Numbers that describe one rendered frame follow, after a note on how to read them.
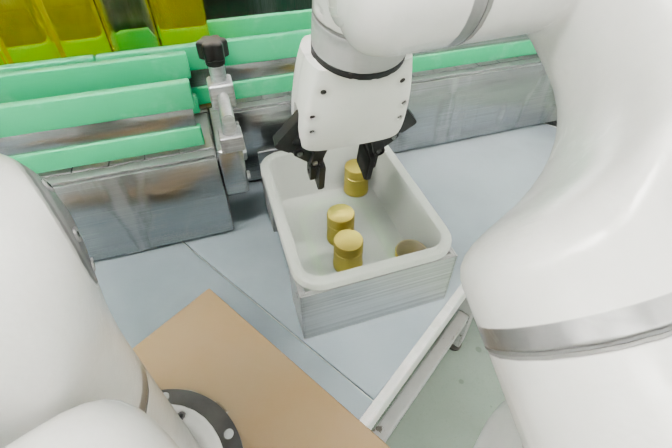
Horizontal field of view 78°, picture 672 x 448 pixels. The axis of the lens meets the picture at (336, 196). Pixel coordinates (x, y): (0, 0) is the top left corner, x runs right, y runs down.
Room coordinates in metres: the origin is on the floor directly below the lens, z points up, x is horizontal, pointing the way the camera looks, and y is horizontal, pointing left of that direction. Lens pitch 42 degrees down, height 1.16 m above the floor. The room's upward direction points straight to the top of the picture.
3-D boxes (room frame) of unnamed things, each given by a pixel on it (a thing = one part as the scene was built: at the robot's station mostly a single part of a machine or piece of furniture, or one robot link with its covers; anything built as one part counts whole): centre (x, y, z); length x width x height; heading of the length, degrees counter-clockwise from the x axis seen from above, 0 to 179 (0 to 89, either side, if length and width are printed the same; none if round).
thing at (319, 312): (0.38, 0.00, 0.79); 0.27 x 0.17 x 0.08; 18
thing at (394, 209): (0.36, -0.01, 0.80); 0.22 x 0.17 x 0.09; 18
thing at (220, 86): (0.41, 0.13, 0.95); 0.17 x 0.03 x 0.12; 18
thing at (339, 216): (0.35, -0.01, 0.79); 0.04 x 0.04 x 0.04
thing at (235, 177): (0.43, 0.13, 0.85); 0.09 x 0.04 x 0.07; 18
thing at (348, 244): (0.31, -0.01, 0.79); 0.04 x 0.04 x 0.04
